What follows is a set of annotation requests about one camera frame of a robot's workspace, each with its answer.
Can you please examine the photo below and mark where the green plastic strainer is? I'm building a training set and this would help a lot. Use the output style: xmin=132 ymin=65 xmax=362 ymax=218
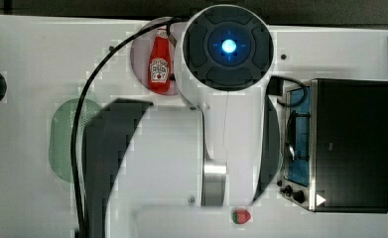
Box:
xmin=49 ymin=98 xmax=101 ymax=182

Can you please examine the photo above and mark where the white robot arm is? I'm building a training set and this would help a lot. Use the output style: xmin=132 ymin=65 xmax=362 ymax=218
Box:
xmin=82 ymin=5 xmax=277 ymax=238

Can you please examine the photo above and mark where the red ketchup bottle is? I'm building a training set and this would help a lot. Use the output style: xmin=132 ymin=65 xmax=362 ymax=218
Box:
xmin=148 ymin=27 xmax=172 ymax=94

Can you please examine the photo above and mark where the grey round plate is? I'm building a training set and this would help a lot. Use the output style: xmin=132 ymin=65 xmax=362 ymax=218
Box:
xmin=130 ymin=17 xmax=180 ymax=96

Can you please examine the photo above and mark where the red green strawberry toy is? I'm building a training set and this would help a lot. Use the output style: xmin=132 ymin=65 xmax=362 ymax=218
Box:
xmin=231 ymin=208 xmax=251 ymax=225

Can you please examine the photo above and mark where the black toaster oven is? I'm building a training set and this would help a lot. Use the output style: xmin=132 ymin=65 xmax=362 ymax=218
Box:
xmin=277 ymin=78 xmax=388 ymax=213

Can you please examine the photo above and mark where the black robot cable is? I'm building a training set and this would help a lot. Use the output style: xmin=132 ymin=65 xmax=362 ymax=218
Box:
xmin=69 ymin=17 xmax=183 ymax=238

